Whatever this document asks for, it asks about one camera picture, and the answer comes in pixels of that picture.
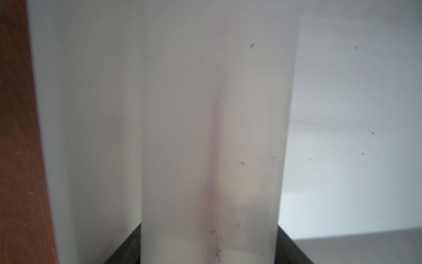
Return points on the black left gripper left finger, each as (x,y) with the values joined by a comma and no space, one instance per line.
(130,250)

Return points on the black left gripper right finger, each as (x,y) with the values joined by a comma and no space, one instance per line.
(287,252)

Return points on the translucent pencil case with pen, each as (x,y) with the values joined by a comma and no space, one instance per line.
(169,115)

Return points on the white plastic storage box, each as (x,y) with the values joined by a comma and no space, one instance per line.
(352,191)

